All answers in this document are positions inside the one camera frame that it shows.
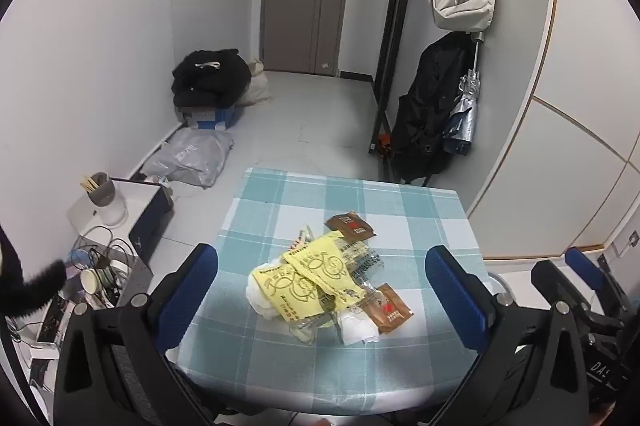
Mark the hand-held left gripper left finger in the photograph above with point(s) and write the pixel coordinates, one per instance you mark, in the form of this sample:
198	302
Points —
192	291

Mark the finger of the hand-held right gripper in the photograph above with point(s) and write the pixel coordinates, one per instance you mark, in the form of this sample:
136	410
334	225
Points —
585	262
550	278

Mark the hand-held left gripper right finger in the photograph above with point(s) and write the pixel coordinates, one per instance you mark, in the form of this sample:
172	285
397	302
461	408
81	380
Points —
457	301

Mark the white foam wrap piece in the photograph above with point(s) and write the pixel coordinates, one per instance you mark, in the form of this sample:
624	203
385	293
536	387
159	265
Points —
260	298

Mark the brown snack packet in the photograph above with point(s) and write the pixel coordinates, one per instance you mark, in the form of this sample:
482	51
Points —
390	311
350	226

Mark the clear printed plastic wrapper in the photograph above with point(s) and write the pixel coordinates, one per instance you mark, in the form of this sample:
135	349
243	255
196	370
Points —
365	261

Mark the yellow plastic bag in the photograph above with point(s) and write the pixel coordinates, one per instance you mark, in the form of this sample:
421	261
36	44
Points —
310	276

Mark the grey speckled box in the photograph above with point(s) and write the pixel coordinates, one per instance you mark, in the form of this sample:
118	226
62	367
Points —
136	276

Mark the dark blue shoe box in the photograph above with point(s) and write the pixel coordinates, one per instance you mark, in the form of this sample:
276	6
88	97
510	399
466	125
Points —
150	216

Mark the paper cup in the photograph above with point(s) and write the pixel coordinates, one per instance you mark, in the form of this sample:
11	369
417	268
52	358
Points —
92	280

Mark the checked teal tablecloth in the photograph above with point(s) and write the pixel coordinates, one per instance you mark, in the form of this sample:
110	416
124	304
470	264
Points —
280	356

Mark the white grey chopstick holder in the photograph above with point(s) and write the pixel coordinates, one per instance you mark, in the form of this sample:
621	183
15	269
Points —
107	201

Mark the grey plastic mailing bag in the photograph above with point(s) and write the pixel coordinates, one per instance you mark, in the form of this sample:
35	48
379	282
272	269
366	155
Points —
190	156

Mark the bundle of wooden chopsticks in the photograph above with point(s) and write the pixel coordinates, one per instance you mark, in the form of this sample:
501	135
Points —
90	183

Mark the black fuzzy cloth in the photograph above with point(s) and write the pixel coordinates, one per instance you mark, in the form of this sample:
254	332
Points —
30	291

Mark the orange object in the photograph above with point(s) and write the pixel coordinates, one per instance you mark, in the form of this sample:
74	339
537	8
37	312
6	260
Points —
384	144

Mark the blue cardboard box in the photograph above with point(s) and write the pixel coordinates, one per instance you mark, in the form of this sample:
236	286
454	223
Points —
215	119

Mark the silver folded umbrella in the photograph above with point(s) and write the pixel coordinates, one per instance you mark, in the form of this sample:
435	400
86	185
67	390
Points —
462	116

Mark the black hanging jacket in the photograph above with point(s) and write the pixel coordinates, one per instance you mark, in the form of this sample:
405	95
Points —
425	116

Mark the black clothes pile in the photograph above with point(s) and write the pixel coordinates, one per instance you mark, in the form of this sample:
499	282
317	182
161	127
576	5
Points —
210	81

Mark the beige tote bag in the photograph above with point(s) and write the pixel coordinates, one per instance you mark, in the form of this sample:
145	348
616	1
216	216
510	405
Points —
257	89

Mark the wall socket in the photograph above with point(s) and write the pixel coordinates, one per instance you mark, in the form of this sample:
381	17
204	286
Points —
633	239

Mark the black metal frame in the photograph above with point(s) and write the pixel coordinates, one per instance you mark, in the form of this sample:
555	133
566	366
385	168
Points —
395	31

